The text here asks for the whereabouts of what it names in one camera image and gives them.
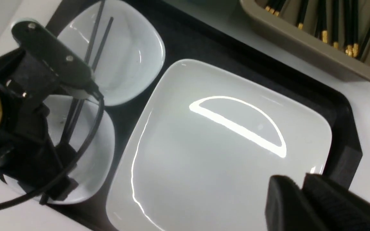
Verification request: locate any black serving tray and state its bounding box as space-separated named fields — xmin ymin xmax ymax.
xmin=50 ymin=0 xmax=363 ymax=231

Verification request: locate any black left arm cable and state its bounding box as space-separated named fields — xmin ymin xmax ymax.
xmin=0 ymin=93 xmax=105 ymax=225

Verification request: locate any brown plastic bin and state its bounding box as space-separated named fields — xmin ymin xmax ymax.
xmin=240 ymin=0 xmax=370 ymax=82

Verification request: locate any black chopsticks bundle in bin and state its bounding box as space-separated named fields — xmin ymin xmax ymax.
xmin=256 ymin=0 xmax=370 ymax=60

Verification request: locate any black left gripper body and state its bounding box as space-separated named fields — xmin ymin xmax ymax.
xmin=0 ymin=21 xmax=104 ymax=206

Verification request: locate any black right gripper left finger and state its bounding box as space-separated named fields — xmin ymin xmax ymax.
xmin=265 ymin=175 xmax=328 ymax=231

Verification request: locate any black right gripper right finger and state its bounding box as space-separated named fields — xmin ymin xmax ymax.
xmin=302 ymin=174 xmax=370 ymax=231

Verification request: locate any white bowl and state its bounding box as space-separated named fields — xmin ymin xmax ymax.
xmin=44 ymin=95 xmax=115 ymax=205
xmin=57 ymin=0 xmax=166 ymax=106

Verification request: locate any large white square plate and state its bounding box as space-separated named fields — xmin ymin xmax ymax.
xmin=106 ymin=59 xmax=333 ymax=231

